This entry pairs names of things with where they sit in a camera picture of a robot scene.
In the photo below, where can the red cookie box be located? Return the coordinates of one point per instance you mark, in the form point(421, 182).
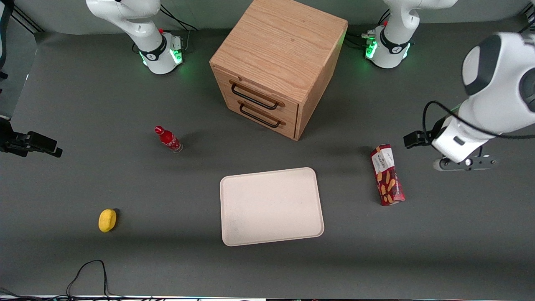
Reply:
point(386, 175)

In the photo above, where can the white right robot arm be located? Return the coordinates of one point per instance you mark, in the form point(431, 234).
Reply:
point(142, 25)

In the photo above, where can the beige plastic tray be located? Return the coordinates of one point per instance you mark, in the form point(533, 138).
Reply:
point(267, 209)

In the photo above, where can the yellow lemon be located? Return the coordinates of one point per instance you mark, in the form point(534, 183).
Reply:
point(107, 220)

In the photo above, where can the red cola bottle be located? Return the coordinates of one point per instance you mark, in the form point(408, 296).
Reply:
point(168, 139)

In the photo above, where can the wooden drawer front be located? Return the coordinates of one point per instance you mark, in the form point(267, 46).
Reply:
point(290, 129)
point(292, 110)

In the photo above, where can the wooden drawer cabinet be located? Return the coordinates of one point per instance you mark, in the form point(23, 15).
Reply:
point(280, 42)

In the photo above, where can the black frame rail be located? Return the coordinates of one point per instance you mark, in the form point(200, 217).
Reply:
point(27, 21)
point(527, 25)

